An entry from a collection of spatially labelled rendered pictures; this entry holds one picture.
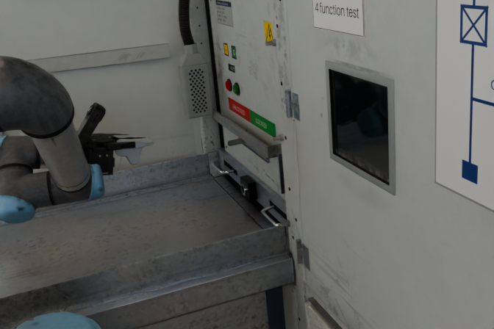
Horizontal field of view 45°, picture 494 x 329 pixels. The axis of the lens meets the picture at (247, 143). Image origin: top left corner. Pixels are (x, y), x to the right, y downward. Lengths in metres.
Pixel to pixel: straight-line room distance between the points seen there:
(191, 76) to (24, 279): 0.65
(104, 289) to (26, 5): 0.87
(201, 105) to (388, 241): 0.89
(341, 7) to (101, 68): 1.05
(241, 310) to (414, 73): 0.75
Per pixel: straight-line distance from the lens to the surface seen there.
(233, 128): 1.51
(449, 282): 0.79
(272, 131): 1.37
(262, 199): 1.50
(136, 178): 1.75
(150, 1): 1.77
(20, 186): 1.33
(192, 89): 1.63
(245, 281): 1.28
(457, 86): 0.69
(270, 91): 1.34
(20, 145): 1.38
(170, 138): 1.85
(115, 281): 1.24
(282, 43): 1.13
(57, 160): 1.14
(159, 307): 1.25
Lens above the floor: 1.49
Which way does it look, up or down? 18 degrees down
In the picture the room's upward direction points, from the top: 6 degrees counter-clockwise
